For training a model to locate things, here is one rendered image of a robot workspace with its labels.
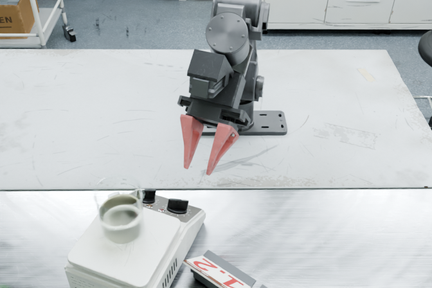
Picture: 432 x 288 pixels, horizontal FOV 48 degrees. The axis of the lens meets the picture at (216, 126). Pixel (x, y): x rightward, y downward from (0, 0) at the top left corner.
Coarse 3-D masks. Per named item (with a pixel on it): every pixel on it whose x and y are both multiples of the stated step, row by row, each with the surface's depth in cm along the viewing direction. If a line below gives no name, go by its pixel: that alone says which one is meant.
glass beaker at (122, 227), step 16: (112, 176) 65; (128, 176) 65; (96, 192) 63; (112, 192) 66; (128, 192) 67; (144, 192) 62; (96, 208) 63; (128, 208) 61; (112, 224) 62; (128, 224) 63; (144, 224) 66; (112, 240) 65; (128, 240) 65
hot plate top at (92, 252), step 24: (96, 216) 69; (144, 216) 69; (168, 216) 70; (96, 240) 66; (144, 240) 66; (168, 240) 66; (72, 264) 64; (96, 264) 63; (120, 264) 63; (144, 264) 63
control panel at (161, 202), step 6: (156, 198) 79; (162, 198) 79; (144, 204) 75; (156, 204) 76; (162, 204) 77; (156, 210) 74; (192, 210) 77; (198, 210) 77; (174, 216) 73; (180, 216) 73; (186, 216) 74; (192, 216) 74
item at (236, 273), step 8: (200, 256) 73; (208, 256) 74; (216, 256) 74; (216, 264) 73; (224, 264) 73; (200, 272) 68; (232, 272) 72; (240, 272) 72; (200, 280) 71; (208, 280) 69; (240, 280) 71; (248, 280) 71
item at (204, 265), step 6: (198, 258) 72; (204, 258) 73; (198, 264) 70; (204, 264) 71; (210, 264) 72; (204, 270) 69; (210, 270) 70; (216, 270) 71; (222, 270) 72; (216, 276) 68; (222, 276) 69; (228, 276) 70; (222, 282) 67; (228, 282) 68; (234, 282) 69; (240, 282) 70
